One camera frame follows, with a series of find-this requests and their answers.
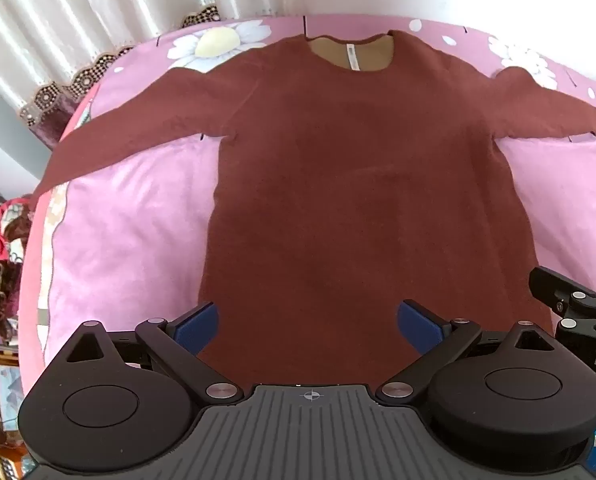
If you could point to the pink floral blanket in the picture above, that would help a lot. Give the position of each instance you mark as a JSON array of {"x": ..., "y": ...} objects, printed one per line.
[{"x": 128, "y": 210}]

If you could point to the white curtain with lace trim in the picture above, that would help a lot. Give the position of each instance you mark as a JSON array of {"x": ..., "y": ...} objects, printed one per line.
[{"x": 78, "y": 20}]

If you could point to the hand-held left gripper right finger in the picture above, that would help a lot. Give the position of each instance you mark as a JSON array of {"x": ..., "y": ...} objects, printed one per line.
[{"x": 417, "y": 325}]

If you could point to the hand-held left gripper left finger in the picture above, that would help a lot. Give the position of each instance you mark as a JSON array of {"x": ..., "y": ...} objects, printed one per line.
[{"x": 200, "y": 324}]

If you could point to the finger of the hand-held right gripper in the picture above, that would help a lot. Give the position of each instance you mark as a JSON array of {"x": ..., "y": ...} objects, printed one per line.
[{"x": 557, "y": 287}]

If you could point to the maroon long-sleeved sweater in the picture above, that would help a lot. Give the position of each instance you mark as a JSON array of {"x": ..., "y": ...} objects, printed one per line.
[{"x": 348, "y": 200}]

